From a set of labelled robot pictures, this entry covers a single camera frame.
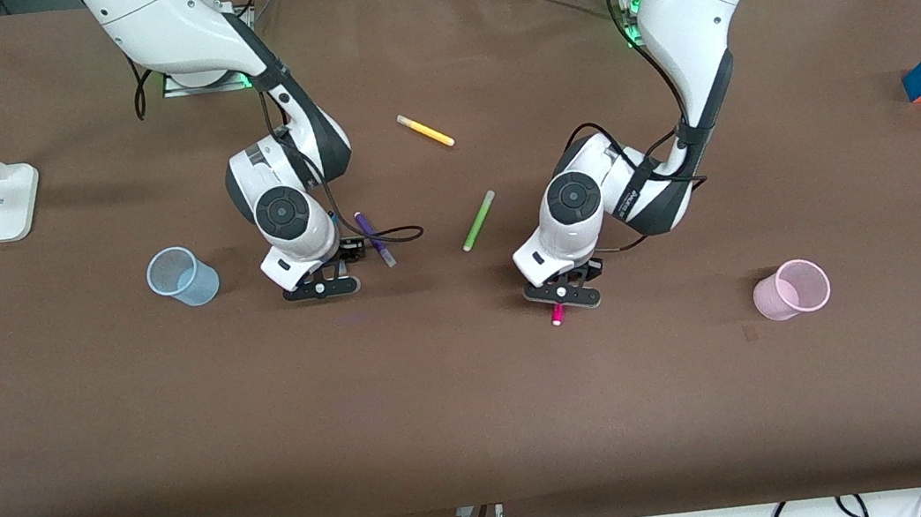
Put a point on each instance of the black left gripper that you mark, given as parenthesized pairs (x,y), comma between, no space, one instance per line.
(592,269)

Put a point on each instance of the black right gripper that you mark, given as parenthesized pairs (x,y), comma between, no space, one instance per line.
(350,249)

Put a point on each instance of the pink marker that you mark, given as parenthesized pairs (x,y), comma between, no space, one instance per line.
(558,314)

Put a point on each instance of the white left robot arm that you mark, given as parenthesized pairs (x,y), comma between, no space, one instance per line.
(685,6)

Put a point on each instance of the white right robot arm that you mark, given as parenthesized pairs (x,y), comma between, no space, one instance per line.
(286,215)

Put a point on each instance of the purple marker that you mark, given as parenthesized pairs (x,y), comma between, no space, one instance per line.
(377,243)

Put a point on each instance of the green marker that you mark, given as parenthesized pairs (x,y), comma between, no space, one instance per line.
(478,221)

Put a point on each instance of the translucent blue cup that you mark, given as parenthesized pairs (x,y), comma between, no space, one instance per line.
(193,285)

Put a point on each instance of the yellow marker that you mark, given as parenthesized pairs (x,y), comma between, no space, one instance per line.
(426,130)

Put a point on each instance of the translucent pink cup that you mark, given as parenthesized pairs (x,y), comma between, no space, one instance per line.
(773,297)

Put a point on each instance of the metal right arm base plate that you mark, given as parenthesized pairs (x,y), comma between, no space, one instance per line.
(202,89)

